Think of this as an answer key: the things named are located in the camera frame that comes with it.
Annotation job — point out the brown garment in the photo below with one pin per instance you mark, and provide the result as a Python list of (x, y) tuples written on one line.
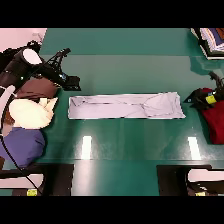
[(36, 89)]

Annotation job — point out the red garment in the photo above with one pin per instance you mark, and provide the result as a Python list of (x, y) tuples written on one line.
[(215, 121)]

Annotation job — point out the heap of clothes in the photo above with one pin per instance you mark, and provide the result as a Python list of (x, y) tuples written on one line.
[(211, 41)]

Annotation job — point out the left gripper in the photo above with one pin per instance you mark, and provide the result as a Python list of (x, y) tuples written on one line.
[(71, 83)]

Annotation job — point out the cream garment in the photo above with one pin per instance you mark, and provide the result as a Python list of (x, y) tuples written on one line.
[(30, 113)]

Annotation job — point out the white shirt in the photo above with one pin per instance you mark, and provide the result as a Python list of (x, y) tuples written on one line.
[(126, 106)]

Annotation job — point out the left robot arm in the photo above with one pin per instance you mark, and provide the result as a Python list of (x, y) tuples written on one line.
[(18, 68)]

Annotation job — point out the blue garment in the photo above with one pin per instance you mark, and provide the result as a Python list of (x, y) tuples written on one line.
[(21, 146)]

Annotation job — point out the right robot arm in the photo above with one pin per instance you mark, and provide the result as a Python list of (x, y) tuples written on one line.
[(203, 100)]

